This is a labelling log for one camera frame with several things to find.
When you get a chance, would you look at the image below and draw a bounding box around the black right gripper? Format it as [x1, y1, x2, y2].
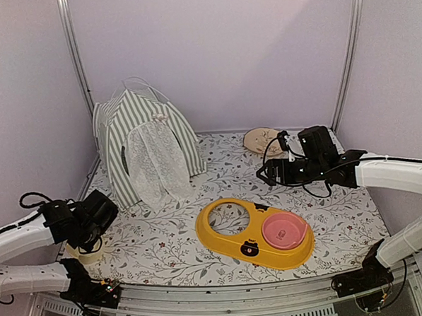
[255, 156, 327, 187]

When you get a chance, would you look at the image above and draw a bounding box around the cream pet bowl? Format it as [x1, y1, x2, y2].
[64, 244, 104, 265]

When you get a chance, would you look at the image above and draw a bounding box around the pink pet bowl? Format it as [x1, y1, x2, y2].
[254, 203, 309, 250]

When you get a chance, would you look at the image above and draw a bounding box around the green striped pet tent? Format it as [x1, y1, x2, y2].
[92, 76, 207, 211]

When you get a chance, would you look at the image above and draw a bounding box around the yellow double pet bowl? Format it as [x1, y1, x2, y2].
[195, 198, 315, 271]

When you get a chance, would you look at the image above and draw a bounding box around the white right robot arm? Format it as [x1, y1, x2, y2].
[257, 126, 422, 288]

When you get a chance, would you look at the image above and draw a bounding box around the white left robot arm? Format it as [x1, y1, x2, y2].
[0, 190, 118, 303]

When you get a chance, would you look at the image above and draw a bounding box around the round wooden floral plate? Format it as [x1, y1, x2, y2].
[242, 127, 285, 158]

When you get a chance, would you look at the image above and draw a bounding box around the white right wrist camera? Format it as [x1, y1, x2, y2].
[276, 131, 295, 163]

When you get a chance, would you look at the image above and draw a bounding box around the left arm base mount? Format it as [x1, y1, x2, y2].
[59, 268, 121, 309]

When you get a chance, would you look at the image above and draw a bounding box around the front aluminium rail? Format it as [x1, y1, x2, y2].
[28, 253, 422, 316]

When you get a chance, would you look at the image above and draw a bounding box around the aluminium frame post right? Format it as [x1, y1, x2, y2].
[331, 0, 363, 133]

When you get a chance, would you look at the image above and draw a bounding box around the aluminium frame post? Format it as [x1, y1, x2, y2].
[57, 0, 94, 117]
[331, 0, 363, 133]

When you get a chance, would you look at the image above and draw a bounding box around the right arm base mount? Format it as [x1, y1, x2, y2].
[331, 267, 394, 297]

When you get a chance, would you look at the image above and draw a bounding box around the aluminium frame post left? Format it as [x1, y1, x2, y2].
[57, 0, 94, 117]

